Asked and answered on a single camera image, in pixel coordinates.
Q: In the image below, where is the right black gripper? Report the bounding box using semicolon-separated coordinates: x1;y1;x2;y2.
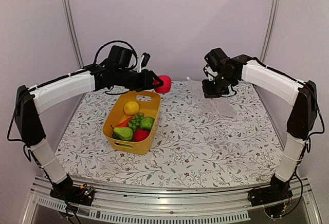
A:
202;72;235;98

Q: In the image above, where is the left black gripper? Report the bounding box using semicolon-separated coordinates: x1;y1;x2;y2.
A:
115;68;163;92

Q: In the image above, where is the red toy apple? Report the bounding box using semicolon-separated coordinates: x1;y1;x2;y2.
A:
154;75;172;94

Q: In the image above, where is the clear zip top bag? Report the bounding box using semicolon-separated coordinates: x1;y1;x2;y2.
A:
187;77;236;118

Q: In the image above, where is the yellow plastic basket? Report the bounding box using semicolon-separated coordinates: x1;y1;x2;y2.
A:
103;91;161;154

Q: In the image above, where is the yellow toy lemon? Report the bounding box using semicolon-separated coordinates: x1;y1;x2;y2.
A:
123;101;139;116

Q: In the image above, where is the green toy cabbage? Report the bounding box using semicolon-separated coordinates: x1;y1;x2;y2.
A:
140;117;155;131

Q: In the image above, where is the green toy grapes bunch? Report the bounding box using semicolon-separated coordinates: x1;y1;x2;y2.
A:
128;113;144;132

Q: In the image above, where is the red toy tomato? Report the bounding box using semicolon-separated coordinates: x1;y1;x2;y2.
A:
133;129;150;142

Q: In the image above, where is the green toy pear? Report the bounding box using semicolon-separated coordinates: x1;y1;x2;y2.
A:
112;127;134;141

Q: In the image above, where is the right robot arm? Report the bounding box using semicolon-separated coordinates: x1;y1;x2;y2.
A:
202;48;317;201

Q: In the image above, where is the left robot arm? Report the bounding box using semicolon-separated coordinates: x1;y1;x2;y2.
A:
11;41;164;200

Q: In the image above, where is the orange toy carrot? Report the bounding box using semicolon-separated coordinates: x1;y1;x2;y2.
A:
115;117;133;128

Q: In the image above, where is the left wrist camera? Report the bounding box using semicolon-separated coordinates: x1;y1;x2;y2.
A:
137;52;151;73

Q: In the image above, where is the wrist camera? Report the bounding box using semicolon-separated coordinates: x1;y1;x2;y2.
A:
137;52;151;73
203;64;214;79

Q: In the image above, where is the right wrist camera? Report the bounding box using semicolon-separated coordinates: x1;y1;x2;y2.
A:
203;64;214;79

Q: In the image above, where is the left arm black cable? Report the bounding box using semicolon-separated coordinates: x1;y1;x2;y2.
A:
93;40;138;68

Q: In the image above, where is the right aluminium post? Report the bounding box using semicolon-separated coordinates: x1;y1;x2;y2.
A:
260;0;280;63

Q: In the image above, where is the aluminium post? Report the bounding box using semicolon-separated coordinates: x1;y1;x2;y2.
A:
62;0;83;68
260;0;280;63

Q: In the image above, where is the aluminium front rail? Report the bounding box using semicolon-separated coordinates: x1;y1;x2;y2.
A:
22;176;323;223

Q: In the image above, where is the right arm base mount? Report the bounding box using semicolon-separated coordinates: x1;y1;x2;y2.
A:
247;184;293;219

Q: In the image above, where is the left aluminium post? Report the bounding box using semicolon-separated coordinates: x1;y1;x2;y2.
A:
62;0;83;68

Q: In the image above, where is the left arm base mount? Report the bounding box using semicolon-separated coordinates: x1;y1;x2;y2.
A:
50;182;95;207

